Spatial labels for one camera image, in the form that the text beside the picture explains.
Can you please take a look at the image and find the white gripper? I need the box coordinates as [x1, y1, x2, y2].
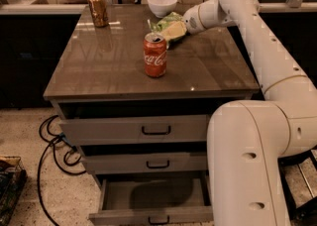
[160, 6, 200, 42]

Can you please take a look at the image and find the green jalapeno chip bag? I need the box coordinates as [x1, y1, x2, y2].
[148, 12, 183, 46]

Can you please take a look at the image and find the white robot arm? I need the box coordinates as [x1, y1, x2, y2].
[183, 0, 317, 226]

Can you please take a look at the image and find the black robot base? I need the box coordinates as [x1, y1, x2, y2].
[278, 149, 317, 226]

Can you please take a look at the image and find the grey drawer cabinet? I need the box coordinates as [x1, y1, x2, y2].
[43, 3, 261, 226]

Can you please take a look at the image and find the top grey drawer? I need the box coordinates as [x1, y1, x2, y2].
[60, 115, 209, 146]

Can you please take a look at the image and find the grey drawer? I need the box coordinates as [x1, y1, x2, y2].
[89, 171, 213, 226]
[81, 153, 207, 174]
[60, 115, 209, 146]

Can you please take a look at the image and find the middle grey drawer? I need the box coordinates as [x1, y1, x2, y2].
[81, 153, 207, 174]

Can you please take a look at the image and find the bottom grey drawer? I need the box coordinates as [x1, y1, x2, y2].
[89, 171, 213, 226]

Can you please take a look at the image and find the red Coca-Cola can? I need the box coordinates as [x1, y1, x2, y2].
[143, 33, 166, 78]

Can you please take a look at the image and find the white bowl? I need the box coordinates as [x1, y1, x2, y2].
[147, 0, 177, 18]

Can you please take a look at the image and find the gold soda can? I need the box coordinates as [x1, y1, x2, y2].
[87, 0, 108, 27]

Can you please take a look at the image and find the basket with items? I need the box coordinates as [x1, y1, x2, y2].
[0, 156, 27, 226]

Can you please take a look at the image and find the black floor cable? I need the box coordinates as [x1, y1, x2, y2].
[36, 115, 87, 226]

